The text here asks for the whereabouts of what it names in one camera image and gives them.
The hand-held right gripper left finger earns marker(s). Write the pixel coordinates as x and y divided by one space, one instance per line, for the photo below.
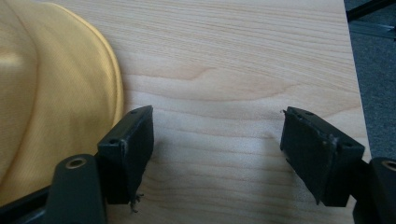
124 155

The yellow cloth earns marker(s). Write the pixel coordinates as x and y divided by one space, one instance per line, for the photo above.
56 93

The black metal bar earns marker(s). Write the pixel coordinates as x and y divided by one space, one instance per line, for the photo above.
369 7

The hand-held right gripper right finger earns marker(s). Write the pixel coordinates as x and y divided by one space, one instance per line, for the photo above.
317 155

